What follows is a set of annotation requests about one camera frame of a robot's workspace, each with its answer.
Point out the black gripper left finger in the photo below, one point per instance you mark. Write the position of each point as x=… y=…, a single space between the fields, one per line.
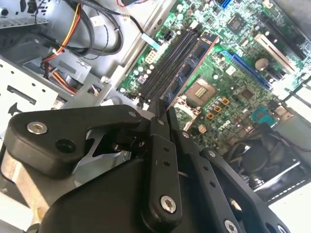
x=48 y=145

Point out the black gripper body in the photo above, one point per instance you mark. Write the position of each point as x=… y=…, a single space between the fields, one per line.
x=104 y=201

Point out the blue RAM stick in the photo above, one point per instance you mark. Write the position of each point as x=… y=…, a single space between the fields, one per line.
x=192 y=60

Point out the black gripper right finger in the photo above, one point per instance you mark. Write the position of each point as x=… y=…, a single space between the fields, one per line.
x=209 y=174

